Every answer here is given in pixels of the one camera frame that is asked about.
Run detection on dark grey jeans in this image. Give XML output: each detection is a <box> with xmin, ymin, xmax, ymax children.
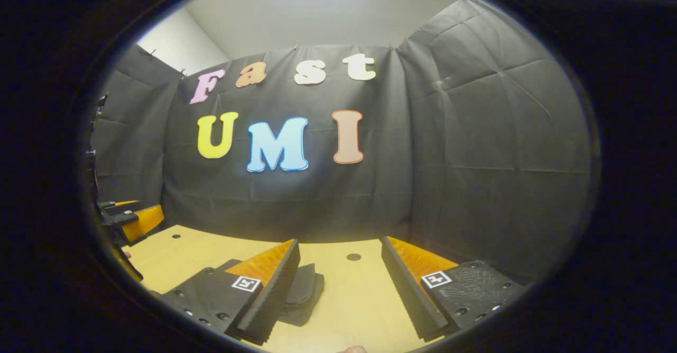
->
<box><xmin>216</xmin><ymin>259</ymin><xmax>325</xmax><ymax>328</ymax></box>

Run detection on black backdrop cloth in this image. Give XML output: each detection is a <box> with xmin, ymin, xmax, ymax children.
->
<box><xmin>90</xmin><ymin>0</ymin><xmax>601</xmax><ymax>285</ymax></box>

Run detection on black metal stand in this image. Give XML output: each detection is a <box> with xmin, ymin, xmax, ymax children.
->
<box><xmin>85</xmin><ymin>93</ymin><xmax>109</xmax><ymax>197</ymax></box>

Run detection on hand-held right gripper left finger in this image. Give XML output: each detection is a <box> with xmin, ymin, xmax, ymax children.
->
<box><xmin>159</xmin><ymin>238</ymin><xmax>301</xmax><ymax>346</ymax></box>

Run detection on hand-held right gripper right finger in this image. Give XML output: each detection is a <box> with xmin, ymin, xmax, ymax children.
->
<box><xmin>381</xmin><ymin>236</ymin><xmax>525</xmax><ymax>343</ymax></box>

